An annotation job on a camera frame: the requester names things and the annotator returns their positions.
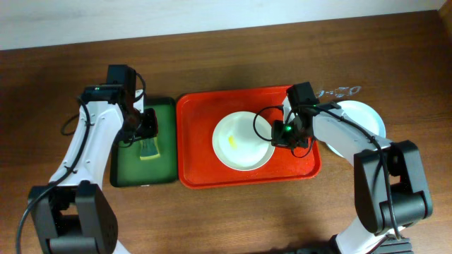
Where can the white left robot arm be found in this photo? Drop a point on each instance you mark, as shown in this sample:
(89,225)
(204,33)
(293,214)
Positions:
(71,213)

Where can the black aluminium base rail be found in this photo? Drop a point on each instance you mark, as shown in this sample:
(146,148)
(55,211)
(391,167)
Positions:
(385,246)

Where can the red plastic tray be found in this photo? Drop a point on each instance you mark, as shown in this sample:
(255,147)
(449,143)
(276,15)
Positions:
(198,166)

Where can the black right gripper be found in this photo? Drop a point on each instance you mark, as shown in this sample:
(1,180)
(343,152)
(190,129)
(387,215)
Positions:
(282,135)

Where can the dark green tray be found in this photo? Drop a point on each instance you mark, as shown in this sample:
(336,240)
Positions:
(128,169)

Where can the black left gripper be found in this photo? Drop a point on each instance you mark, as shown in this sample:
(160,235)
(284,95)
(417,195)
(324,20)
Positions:
(148,126)

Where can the cream white plate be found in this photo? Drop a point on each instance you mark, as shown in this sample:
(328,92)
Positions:
(241,141)

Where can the light blue plate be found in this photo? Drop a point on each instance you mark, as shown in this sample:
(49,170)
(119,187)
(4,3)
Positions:
(363,115)

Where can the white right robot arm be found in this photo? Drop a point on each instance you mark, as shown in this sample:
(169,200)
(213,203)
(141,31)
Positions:
(391,189)

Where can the yellow green sponge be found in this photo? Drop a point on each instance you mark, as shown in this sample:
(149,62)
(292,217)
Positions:
(149,149)

